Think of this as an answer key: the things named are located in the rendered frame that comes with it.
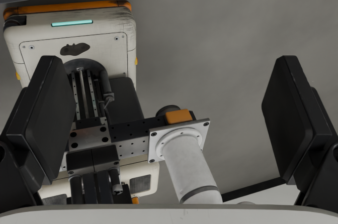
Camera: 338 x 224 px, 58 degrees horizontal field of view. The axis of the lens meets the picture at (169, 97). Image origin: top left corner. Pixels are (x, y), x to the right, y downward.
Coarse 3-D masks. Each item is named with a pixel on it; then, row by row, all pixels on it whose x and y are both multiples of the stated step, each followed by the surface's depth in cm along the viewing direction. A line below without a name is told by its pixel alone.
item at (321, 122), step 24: (288, 72) 11; (264, 96) 13; (288, 96) 11; (312, 96) 10; (288, 120) 11; (312, 120) 9; (288, 144) 11; (312, 144) 9; (288, 168) 11; (312, 168) 9
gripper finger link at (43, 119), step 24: (48, 72) 11; (24, 96) 10; (48, 96) 11; (72, 96) 13; (24, 120) 9; (48, 120) 11; (72, 120) 13; (24, 144) 9; (48, 144) 11; (24, 168) 9; (48, 168) 11
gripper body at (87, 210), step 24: (0, 216) 7; (24, 216) 7; (48, 216) 7; (72, 216) 7; (96, 216) 7; (120, 216) 7; (144, 216) 7; (168, 216) 7; (192, 216) 7; (216, 216) 7; (240, 216) 7; (264, 216) 7; (288, 216) 7; (312, 216) 7; (336, 216) 7
